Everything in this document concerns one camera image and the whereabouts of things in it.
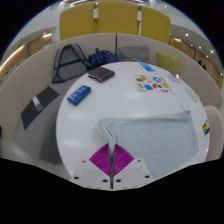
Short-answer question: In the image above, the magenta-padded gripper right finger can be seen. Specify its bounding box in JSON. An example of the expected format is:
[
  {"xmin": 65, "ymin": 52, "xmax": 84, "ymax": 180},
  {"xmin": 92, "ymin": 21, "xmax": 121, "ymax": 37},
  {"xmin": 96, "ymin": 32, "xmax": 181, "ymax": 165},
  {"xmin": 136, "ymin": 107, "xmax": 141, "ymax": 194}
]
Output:
[{"xmin": 111, "ymin": 143, "xmax": 155, "ymax": 191}]

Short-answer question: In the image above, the light blue towel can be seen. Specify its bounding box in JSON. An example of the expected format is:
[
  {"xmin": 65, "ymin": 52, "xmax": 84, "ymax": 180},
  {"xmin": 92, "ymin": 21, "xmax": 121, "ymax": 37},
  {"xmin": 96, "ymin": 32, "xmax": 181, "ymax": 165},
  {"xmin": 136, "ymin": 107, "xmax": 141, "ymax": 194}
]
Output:
[{"xmin": 95, "ymin": 110, "xmax": 200, "ymax": 180}]

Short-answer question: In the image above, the curved beige booth sofa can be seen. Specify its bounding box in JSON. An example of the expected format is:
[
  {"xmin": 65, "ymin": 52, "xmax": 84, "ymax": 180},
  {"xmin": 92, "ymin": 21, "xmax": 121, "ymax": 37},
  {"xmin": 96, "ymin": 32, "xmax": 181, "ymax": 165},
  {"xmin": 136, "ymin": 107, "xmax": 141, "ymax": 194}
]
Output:
[{"xmin": 0, "ymin": 32, "xmax": 224, "ymax": 164}]

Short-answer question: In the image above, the small blue-white box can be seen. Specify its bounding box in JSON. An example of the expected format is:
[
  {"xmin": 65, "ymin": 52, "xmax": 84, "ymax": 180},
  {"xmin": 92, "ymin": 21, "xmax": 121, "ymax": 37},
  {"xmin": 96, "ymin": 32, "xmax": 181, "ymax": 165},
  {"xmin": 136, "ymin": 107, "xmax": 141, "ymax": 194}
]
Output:
[{"xmin": 169, "ymin": 72, "xmax": 181, "ymax": 81}]

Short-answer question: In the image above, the white armchair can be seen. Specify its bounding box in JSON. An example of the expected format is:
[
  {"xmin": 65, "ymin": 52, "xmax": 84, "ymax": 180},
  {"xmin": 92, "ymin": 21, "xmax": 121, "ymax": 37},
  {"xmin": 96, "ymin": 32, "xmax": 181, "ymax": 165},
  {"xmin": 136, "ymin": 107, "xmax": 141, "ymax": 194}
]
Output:
[{"xmin": 203, "ymin": 104, "xmax": 224, "ymax": 162}]

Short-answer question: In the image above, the black wallet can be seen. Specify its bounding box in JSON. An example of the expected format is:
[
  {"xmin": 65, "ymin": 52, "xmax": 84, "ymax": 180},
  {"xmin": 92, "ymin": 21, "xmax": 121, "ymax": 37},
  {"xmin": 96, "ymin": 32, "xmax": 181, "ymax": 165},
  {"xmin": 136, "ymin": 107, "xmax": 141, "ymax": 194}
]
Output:
[{"xmin": 87, "ymin": 66, "xmax": 116, "ymax": 84}]

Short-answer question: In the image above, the blue rectangular box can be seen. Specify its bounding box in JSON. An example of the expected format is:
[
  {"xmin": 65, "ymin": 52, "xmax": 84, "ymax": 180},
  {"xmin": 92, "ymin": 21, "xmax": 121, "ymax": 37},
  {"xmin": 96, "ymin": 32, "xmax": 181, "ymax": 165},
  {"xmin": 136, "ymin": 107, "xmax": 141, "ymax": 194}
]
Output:
[{"xmin": 66, "ymin": 85, "xmax": 92, "ymax": 107}]

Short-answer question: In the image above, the dark grey laptop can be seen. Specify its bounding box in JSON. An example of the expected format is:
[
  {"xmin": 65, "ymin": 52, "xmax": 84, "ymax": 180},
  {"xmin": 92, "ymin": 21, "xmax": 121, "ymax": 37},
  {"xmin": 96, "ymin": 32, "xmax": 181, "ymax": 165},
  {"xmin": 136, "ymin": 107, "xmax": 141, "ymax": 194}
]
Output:
[{"xmin": 20, "ymin": 85, "xmax": 61, "ymax": 131}]

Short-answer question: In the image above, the navy patterned bag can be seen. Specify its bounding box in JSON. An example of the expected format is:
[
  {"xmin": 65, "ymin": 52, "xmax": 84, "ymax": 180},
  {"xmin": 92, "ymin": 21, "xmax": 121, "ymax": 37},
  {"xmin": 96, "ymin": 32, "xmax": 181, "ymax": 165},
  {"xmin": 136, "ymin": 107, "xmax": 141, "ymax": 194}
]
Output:
[{"xmin": 87, "ymin": 47, "xmax": 119, "ymax": 69}]

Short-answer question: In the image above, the grey cushion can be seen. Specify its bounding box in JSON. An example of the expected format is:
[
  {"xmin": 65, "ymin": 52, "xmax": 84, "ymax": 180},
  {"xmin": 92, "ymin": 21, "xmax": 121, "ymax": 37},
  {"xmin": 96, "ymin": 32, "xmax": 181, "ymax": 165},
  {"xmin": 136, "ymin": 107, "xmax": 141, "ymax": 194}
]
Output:
[{"xmin": 117, "ymin": 45, "xmax": 151, "ymax": 64}]

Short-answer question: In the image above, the white flat box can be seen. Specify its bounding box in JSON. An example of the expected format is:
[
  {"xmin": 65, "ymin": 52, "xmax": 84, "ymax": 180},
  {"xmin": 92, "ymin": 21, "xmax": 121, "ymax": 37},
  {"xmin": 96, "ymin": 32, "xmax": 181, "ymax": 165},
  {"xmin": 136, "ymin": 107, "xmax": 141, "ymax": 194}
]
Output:
[{"xmin": 184, "ymin": 86, "xmax": 201, "ymax": 103}]

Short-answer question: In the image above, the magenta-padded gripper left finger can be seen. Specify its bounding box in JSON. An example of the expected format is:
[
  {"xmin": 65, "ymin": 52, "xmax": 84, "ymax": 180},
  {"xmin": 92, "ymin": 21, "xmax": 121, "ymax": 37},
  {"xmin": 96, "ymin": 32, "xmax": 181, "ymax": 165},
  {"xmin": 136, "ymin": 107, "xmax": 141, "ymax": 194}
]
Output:
[{"xmin": 70, "ymin": 142, "xmax": 113, "ymax": 191}]

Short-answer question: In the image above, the grey mesh backpack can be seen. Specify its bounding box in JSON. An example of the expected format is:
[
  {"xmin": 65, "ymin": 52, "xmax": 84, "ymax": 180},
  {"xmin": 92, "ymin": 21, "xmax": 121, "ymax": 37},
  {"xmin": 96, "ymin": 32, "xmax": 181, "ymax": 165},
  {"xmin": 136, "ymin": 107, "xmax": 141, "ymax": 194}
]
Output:
[{"xmin": 51, "ymin": 43, "xmax": 93, "ymax": 84}]

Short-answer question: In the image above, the colourful sticker sheet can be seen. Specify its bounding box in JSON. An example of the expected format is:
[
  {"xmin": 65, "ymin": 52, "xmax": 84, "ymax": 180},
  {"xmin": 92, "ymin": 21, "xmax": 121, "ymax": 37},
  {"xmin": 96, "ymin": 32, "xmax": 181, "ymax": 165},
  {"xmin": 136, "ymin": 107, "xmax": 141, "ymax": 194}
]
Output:
[{"xmin": 133, "ymin": 73, "xmax": 175, "ymax": 95}]

